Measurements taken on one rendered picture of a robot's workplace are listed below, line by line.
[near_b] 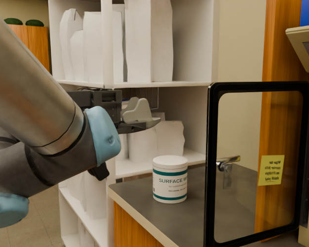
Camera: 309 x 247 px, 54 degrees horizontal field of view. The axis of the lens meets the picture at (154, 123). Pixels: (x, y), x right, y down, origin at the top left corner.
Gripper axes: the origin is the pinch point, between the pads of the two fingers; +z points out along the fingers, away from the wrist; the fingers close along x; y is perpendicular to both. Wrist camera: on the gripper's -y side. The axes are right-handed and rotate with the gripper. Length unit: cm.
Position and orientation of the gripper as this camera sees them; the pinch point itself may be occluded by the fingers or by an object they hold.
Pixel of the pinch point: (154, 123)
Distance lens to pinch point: 62.3
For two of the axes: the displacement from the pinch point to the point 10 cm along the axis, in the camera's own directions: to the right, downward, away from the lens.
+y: 0.0, -9.9, -1.6
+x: -5.0, -1.4, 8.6
